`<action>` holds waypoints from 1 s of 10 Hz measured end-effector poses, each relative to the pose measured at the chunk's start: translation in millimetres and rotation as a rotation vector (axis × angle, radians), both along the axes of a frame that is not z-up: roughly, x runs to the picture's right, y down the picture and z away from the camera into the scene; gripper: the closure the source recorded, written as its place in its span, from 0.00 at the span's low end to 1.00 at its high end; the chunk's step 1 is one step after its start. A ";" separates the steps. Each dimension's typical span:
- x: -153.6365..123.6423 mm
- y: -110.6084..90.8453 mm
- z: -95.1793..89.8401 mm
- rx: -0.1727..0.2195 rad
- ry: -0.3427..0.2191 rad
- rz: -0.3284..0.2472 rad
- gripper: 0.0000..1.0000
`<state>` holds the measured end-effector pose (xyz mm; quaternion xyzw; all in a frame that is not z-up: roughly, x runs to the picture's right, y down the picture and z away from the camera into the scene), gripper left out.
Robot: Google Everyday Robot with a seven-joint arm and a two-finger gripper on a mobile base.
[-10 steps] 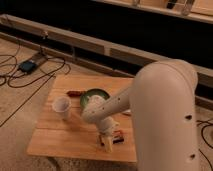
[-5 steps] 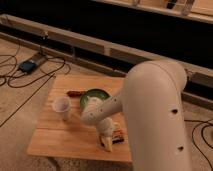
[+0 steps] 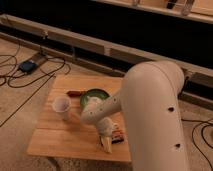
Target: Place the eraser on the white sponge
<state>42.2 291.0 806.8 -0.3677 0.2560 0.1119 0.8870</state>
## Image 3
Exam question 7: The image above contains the black cable on floor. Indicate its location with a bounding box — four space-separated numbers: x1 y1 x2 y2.
0 44 72 128

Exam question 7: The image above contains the translucent plastic cup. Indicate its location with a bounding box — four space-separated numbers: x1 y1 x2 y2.
52 96 71 121

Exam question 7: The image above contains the long wooden rail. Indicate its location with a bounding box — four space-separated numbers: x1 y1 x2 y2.
0 14 213 88

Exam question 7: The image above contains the black cable at right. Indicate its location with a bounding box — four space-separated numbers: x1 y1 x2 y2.
181 118 213 167

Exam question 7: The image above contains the red brown marker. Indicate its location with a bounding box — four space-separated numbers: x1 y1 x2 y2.
66 90 86 97

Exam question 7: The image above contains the wooden table board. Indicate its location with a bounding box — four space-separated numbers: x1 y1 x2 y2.
27 75 131 162

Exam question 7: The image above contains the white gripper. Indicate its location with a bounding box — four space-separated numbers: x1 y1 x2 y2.
95 117 118 153

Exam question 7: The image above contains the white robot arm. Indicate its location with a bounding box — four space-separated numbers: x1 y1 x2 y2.
81 61 190 171

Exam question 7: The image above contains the green bowl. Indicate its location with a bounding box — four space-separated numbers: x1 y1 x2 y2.
80 88 109 108

